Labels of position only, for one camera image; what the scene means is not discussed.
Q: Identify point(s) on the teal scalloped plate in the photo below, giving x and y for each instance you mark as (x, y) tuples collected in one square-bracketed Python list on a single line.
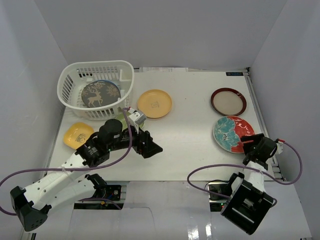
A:
[(117, 84)]

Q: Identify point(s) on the dark blue label sticker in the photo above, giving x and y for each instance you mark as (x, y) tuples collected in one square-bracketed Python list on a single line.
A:
[(235, 74)]

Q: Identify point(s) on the red and teal floral plate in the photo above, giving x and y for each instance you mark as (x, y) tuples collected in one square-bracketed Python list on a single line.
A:
[(228, 130)]

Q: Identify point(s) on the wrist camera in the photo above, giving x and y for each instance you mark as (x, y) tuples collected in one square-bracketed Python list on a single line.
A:
[(136, 117), (279, 146)]

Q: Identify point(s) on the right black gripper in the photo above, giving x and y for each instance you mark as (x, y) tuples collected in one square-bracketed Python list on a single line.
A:
[(255, 138)]

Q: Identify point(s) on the dark red rimmed plate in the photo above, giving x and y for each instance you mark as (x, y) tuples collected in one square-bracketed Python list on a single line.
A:
[(228, 102)]

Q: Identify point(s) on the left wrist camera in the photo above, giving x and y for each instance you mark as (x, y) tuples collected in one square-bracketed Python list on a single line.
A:
[(136, 117)]

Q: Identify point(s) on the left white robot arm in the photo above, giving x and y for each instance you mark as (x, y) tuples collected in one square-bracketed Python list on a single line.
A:
[(72, 182)]

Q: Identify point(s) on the green square plate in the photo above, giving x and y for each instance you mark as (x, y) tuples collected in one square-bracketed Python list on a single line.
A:
[(121, 118)]

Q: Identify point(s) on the white plastic basket bin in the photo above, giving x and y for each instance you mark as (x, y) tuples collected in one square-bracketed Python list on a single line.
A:
[(77, 75)]

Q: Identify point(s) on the yellow square plate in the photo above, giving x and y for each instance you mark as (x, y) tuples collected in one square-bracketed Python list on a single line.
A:
[(77, 135)]

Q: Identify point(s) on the grey reindeer plate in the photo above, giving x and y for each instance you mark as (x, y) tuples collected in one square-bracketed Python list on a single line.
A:
[(98, 94)]

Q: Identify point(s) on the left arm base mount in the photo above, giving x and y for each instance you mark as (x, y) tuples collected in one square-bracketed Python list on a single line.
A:
[(112, 200)]

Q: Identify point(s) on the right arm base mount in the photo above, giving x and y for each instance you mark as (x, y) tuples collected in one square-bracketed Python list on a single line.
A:
[(217, 203)]

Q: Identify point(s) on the orange round bear plate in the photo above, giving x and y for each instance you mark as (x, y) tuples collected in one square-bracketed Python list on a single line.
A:
[(155, 103)]

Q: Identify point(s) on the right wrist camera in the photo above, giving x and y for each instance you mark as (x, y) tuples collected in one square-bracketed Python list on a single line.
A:
[(279, 146)]

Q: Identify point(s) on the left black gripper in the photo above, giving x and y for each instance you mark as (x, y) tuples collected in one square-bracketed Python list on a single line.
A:
[(141, 142)]

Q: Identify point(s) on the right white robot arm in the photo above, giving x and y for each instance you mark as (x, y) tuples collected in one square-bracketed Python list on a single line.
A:
[(249, 203)]

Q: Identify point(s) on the white paper sheet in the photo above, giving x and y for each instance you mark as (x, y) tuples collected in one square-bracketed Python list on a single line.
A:
[(161, 69)]

